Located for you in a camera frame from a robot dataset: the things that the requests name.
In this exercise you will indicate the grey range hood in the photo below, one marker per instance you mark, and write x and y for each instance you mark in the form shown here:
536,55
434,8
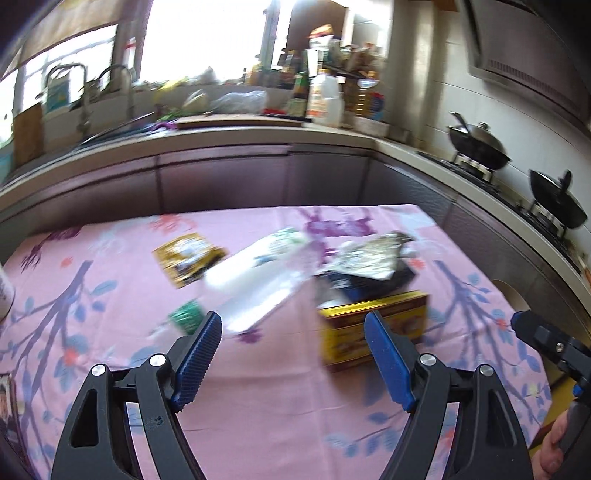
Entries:
521,50

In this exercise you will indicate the cluttered condiment rack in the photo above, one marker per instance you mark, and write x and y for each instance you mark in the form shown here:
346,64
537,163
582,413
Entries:
355,64

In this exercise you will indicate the white plastic jug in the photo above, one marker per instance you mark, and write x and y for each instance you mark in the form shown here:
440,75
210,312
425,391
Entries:
325,101

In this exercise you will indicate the white plastic bag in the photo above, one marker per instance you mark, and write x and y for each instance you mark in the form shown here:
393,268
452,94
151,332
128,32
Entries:
258,281

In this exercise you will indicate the beige round bin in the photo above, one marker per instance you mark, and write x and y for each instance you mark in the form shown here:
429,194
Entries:
515,295

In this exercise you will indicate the white rectangular dish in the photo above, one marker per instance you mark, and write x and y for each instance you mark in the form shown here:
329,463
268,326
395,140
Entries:
369,125

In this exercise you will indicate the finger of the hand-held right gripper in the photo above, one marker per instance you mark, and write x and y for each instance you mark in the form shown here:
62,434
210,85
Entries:
551,344

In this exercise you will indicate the yellow cardboard box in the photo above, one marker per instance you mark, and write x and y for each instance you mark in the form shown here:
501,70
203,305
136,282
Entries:
351,332

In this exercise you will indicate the upright wooden cutting board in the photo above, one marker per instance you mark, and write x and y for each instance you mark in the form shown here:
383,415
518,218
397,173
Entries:
28,136

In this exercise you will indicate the dark printed packet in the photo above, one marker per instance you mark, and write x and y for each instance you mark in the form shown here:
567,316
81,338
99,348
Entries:
7,406

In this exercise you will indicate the black gas stove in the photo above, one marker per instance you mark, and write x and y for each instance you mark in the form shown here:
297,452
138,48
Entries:
508,194

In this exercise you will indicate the dark kitchen cabinet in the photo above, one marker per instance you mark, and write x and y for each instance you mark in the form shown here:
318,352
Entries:
231,180

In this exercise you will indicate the silver foil packet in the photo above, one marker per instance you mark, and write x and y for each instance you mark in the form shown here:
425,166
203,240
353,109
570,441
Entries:
374,256

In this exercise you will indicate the pink floral tablecloth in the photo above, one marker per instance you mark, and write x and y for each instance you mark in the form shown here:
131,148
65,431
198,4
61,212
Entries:
277,397

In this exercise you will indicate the blue and white carton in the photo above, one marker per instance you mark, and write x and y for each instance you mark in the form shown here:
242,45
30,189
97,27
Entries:
58,94

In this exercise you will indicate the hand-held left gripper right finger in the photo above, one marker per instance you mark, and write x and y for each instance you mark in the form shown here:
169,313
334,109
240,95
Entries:
385,357

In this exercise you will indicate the tall steel faucet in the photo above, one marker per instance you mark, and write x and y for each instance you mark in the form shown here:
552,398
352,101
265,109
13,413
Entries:
83,101

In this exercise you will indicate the green wrapper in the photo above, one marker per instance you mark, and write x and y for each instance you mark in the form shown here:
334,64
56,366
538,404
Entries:
184,316

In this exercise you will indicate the yellow snack packet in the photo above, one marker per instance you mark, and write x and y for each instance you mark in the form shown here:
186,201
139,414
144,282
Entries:
187,258

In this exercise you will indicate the curved steel faucet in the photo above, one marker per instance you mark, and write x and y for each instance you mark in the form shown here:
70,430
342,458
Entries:
117,76

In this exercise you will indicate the pale green cabbage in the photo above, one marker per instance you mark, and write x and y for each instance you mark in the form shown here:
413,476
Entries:
197,101

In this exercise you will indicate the person's right hand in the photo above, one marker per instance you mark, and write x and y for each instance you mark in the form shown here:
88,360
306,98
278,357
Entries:
549,454

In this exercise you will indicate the kitchen window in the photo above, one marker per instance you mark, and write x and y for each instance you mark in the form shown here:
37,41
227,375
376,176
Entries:
203,37

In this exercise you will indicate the wok with steel lid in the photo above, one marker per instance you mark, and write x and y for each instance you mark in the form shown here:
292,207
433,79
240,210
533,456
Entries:
480,147

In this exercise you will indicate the blue label packet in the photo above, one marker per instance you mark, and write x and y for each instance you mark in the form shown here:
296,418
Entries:
371,105

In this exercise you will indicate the dark sauce bottle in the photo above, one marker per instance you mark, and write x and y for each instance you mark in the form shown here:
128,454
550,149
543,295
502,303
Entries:
299,94

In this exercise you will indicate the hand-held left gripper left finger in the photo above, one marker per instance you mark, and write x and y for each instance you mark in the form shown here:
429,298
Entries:
201,355

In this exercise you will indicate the clear plastic bag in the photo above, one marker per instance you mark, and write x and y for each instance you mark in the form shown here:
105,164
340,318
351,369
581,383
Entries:
240,101

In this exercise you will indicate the flat wooden cutting board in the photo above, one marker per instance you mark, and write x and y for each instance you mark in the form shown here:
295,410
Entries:
240,122

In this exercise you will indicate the red small item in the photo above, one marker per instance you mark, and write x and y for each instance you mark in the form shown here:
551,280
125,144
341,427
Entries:
275,111

